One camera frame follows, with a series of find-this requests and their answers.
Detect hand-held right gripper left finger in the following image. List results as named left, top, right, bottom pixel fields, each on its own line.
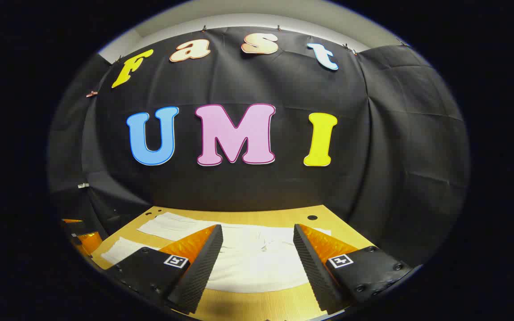
left=105, top=224, right=224, bottom=315

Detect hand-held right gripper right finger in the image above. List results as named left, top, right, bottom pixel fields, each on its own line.
left=293, top=224, right=414, bottom=315

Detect white jeans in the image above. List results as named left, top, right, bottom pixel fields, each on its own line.
left=101, top=212, right=332, bottom=293

